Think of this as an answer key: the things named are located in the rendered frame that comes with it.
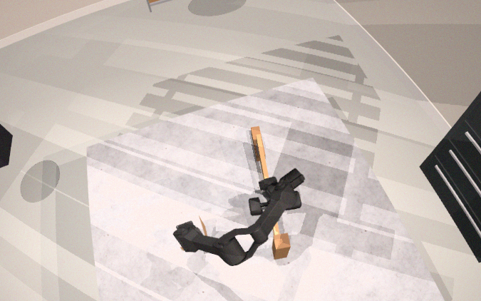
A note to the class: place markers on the long tan wooden rail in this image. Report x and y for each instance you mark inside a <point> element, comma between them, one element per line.
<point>264,169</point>

